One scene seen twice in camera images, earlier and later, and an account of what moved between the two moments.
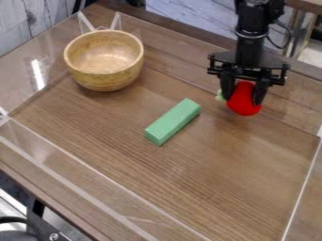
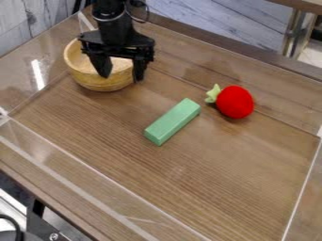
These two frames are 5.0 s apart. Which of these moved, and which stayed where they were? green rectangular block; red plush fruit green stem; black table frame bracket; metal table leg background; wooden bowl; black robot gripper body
Moved: black robot gripper body; red plush fruit green stem
Stayed: black table frame bracket; metal table leg background; green rectangular block; wooden bowl
